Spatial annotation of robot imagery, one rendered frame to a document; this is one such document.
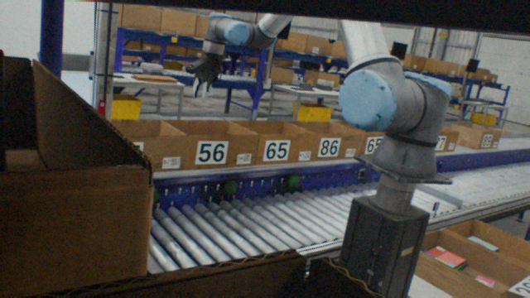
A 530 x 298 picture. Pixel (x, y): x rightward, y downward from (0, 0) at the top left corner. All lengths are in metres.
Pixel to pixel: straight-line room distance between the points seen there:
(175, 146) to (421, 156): 1.05
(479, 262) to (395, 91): 1.00
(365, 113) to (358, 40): 0.21
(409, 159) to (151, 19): 5.67
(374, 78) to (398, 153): 0.27
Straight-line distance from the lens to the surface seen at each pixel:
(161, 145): 1.82
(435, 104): 1.21
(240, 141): 2.01
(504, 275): 1.86
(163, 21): 6.65
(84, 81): 1.17
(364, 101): 1.06
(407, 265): 1.38
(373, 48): 1.14
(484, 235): 2.20
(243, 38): 1.69
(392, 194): 1.27
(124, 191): 0.19
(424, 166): 1.23
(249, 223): 1.80
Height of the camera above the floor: 1.50
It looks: 14 degrees down
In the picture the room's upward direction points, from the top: 9 degrees clockwise
